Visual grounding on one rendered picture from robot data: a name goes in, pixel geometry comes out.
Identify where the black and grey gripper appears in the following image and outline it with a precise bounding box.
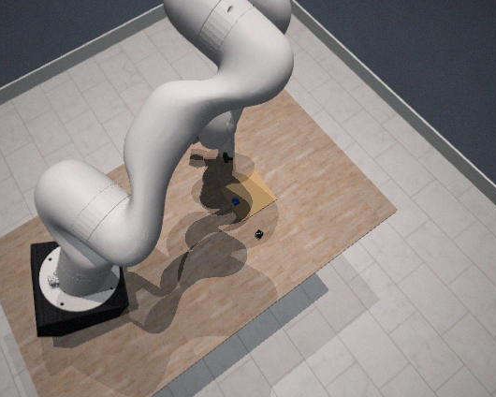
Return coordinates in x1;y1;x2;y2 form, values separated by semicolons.
218;134;235;163

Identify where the tan flat mat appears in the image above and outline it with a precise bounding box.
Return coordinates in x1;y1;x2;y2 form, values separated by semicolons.
220;169;277;222

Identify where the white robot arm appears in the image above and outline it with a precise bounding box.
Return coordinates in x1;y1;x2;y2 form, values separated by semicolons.
34;0;294;312

